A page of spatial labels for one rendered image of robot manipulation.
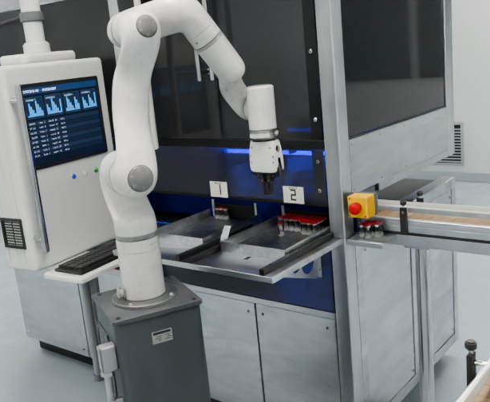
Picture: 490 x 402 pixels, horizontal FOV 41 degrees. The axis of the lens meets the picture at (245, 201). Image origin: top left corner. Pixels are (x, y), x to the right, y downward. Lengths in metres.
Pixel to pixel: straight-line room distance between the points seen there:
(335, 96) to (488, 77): 4.72
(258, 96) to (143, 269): 0.60
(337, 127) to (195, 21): 0.59
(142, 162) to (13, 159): 0.81
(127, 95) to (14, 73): 0.76
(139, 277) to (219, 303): 0.85
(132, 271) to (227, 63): 0.64
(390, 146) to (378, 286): 0.52
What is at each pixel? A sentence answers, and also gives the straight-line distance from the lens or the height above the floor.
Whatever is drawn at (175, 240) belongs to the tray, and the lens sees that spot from 2.33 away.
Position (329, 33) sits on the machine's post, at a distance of 2.12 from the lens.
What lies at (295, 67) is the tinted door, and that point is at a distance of 2.20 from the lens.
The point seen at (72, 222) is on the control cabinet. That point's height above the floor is 0.94.
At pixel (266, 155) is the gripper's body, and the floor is 1.21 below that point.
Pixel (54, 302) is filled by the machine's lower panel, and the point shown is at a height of 0.35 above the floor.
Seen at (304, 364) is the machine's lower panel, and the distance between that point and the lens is 2.51.
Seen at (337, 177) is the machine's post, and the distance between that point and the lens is 2.16.
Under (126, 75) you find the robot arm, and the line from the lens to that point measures 1.77.
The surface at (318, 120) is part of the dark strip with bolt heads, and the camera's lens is 2.17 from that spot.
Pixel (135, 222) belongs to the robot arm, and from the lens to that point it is 1.81.
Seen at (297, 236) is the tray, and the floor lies 0.88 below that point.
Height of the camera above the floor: 1.53
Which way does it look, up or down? 13 degrees down
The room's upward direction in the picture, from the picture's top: 6 degrees counter-clockwise
